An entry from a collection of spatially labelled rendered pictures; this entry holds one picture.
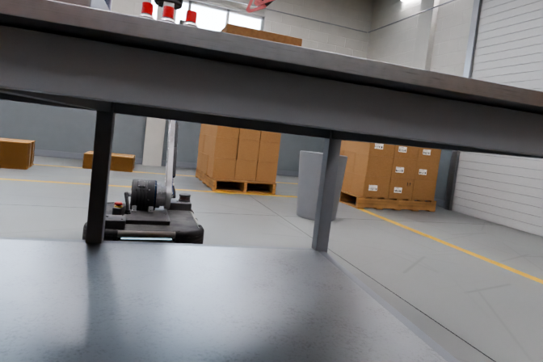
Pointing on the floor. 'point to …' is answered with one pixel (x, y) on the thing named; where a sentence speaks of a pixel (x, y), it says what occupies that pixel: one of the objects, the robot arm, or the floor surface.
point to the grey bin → (305, 210)
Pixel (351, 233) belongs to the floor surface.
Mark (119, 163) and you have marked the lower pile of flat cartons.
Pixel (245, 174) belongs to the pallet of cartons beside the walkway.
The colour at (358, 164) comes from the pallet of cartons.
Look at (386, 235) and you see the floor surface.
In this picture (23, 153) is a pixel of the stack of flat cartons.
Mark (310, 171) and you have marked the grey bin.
